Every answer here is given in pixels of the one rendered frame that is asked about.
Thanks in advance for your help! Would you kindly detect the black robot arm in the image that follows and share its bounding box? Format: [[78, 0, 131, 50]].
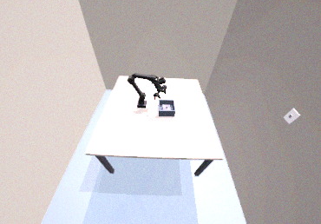
[[127, 73, 166, 105]]

